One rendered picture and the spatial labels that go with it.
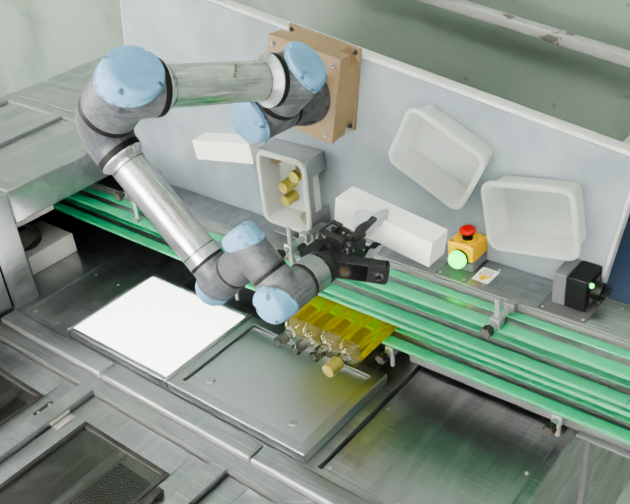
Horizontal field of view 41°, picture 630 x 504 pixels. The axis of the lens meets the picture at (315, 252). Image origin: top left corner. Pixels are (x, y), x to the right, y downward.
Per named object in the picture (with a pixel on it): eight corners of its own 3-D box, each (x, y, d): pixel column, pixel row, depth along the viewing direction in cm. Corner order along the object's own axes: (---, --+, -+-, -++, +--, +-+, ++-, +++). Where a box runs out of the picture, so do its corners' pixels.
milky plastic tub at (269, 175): (283, 207, 246) (263, 220, 241) (274, 137, 235) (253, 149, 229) (330, 222, 237) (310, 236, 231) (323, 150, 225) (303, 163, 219)
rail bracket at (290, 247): (307, 267, 231) (277, 289, 224) (301, 214, 223) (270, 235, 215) (315, 270, 230) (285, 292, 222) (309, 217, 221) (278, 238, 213)
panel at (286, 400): (154, 279, 268) (68, 336, 247) (152, 272, 267) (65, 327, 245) (388, 382, 217) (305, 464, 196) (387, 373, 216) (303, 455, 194)
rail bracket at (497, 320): (505, 305, 193) (476, 335, 185) (506, 278, 189) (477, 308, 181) (521, 310, 191) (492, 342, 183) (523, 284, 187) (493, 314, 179)
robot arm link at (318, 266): (320, 273, 157) (318, 306, 162) (335, 261, 160) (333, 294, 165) (289, 257, 160) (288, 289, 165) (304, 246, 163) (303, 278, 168)
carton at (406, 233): (352, 186, 182) (335, 197, 178) (448, 229, 170) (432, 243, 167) (350, 209, 185) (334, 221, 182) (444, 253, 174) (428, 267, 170)
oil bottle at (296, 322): (333, 296, 231) (282, 337, 218) (331, 279, 228) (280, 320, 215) (349, 303, 228) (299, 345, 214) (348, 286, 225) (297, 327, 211)
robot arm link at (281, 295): (260, 282, 151) (289, 319, 151) (298, 253, 158) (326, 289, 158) (241, 298, 157) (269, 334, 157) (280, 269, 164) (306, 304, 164)
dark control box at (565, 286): (567, 283, 195) (550, 301, 190) (569, 254, 191) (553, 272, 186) (601, 294, 191) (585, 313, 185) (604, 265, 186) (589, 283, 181)
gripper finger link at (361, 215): (367, 191, 174) (341, 221, 170) (391, 202, 171) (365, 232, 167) (369, 201, 176) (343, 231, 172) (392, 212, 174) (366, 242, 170)
